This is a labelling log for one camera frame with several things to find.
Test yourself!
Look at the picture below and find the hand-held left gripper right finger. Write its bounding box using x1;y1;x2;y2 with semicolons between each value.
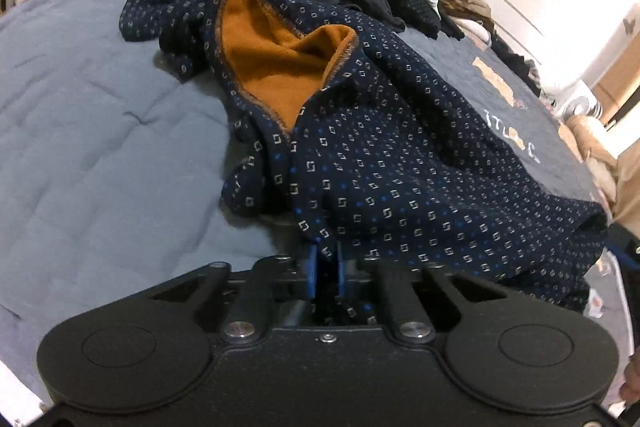
336;243;503;343

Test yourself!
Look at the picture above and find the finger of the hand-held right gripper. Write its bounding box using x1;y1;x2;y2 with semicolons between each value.
605;224;640;270

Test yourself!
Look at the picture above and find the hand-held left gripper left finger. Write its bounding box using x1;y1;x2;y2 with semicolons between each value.
150;247;321;343

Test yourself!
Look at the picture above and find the navy patterned sweater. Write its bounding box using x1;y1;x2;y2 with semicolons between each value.
119;0;610;325

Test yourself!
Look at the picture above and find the beige rolled blanket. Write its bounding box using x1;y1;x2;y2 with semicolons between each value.
565;114;621;208

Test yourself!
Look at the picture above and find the white desk fan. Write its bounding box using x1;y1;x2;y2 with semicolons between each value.
552;81;606;120

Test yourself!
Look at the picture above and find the brown cardboard tube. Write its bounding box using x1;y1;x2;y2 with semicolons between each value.
595;39;640;128

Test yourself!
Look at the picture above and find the grey quilted bedspread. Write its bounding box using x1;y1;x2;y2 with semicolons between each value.
0;0;626;413

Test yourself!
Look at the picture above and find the navy dotted folded garment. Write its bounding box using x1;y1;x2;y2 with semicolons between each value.
402;0;466;40

